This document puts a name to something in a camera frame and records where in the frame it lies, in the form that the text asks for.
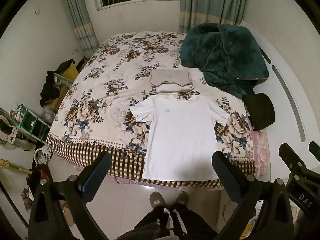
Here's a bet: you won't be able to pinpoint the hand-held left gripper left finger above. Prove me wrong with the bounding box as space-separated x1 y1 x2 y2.
28 151 112 240

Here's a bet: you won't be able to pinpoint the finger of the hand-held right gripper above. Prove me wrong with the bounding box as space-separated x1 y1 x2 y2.
278 143 308 173
308 141 320 159

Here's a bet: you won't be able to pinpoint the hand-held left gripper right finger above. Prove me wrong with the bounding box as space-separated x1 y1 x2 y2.
212 151 294 240

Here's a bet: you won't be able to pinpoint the white t-shirt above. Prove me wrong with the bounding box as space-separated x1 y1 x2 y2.
129 94 230 181

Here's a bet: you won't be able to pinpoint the black hanging clothes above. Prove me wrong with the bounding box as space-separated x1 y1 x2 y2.
40 70 63 107

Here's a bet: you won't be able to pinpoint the pink bed sheet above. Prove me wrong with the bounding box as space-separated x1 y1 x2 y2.
247 116 271 178

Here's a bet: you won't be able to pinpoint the cardboard piece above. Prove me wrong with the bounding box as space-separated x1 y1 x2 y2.
59 200 75 227

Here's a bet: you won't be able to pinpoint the grey slipper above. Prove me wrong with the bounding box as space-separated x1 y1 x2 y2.
174 191 189 207
149 191 165 209

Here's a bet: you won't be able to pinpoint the white sandals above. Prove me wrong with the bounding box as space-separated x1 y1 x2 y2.
34 144 53 167

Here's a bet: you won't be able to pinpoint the black garment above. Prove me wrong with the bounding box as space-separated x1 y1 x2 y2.
242 93 275 131

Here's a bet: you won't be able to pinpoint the white headboard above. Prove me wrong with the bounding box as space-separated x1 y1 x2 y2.
236 20 315 183

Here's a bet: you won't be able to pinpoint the person's black striped pants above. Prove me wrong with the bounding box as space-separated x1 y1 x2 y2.
131 203 194 240

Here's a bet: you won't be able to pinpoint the clear plastic bag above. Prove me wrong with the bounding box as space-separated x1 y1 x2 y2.
41 104 56 125

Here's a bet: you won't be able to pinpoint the floral bed blanket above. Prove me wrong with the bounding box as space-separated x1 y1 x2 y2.
46 31 258 188

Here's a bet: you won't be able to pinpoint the green shelf rack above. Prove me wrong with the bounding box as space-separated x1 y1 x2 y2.
12 102 52 144

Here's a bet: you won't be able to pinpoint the white folded garment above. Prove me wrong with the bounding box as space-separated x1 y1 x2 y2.
155 83 196 95

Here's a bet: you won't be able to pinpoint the yellow box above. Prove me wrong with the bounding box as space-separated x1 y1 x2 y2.
64 63 80 82

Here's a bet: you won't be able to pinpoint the beige folded garment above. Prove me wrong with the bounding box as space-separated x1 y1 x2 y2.
149 69 193 89

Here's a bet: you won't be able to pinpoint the black cloth on box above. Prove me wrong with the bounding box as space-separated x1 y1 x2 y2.
56 58 75 74

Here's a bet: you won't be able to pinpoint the dark green plush blanket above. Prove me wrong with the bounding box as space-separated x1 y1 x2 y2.
180 23 270 99

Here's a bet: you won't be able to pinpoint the green striped curtain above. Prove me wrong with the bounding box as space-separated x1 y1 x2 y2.
61 0 100 59
178 0 244 34

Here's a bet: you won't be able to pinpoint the wooden broom handle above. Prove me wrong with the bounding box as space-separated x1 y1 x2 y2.
0 158 33 174

